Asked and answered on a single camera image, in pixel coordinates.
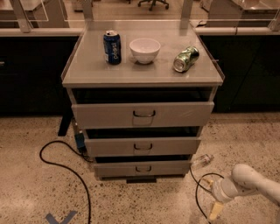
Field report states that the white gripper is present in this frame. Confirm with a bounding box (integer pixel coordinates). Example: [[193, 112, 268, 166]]
[[203, 177, 242, 221]]

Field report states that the grey bottom drawer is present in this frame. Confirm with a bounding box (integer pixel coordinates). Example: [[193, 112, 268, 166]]
[[94, 160, 190, 179]]

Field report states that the grey drawer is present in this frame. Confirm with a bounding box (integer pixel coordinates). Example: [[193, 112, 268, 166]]
[[94, 160, 190, 179], [72, 101, 214, 129], [85, 137, 200, 157]]

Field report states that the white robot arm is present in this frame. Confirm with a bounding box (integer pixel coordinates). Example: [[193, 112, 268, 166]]
[[206, 164, 280, 222]]

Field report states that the grey drawer cabinet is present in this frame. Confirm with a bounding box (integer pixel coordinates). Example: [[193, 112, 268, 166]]
[[62, 20, 223, 179]]

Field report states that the grey middle drawer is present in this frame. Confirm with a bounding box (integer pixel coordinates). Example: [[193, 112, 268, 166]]
[[85, 137, 200, 157]]

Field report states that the grey top drawer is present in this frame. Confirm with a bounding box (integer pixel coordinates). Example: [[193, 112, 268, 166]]
[[72, 101, 214, 129]]

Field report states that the crushed green soda can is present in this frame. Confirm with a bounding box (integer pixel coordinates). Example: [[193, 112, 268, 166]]
[[173, 45, 200, 73]]

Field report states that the blue power adapter box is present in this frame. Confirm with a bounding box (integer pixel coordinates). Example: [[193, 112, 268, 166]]
[[74, 133, 86, 153]]

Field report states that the white bowl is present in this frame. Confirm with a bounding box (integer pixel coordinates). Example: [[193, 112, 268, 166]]
[[129, 38, 161, 64]]

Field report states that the black table leg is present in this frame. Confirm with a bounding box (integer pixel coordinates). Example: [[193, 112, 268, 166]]
[[58, 111, 74, 137]]

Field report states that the blue Pepsi can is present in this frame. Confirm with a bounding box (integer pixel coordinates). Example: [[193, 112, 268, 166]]
[[103, 30, 122, 65]]

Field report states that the black office chair base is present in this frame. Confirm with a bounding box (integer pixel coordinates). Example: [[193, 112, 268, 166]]
[[137, 0, 170, 11]]

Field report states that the black cable right floor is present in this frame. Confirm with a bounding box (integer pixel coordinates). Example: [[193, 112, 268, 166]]
[[189, 167, 226, 224]]

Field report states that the black cable floor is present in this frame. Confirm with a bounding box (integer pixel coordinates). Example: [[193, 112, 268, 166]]
[[38, 140, 95, 224], [189, 167, 226, 224]]

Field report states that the black cable left floor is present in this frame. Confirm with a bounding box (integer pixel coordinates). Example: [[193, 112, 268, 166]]
[[38, 140, 95, 224]]

